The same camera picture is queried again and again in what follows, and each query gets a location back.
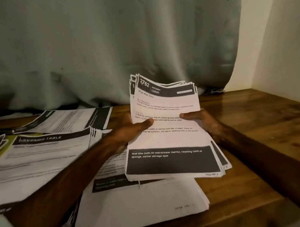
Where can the person's right hand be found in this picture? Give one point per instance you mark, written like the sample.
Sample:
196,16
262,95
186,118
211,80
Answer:
207,122

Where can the pale green curtain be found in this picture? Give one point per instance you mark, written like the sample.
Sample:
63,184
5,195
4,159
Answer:
105,42

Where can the person's right forearm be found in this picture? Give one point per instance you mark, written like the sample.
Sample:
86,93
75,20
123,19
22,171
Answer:
279,173

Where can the Wipe Wall Tiles paper stack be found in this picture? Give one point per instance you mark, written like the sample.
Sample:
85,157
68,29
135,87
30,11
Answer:
169,142

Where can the person's left hand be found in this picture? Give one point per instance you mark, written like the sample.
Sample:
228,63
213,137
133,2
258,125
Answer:
125,133

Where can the single sheet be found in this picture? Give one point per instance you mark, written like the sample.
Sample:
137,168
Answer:
65,121

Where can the person's left forearm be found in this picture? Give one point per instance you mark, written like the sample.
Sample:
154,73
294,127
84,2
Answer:
52,197

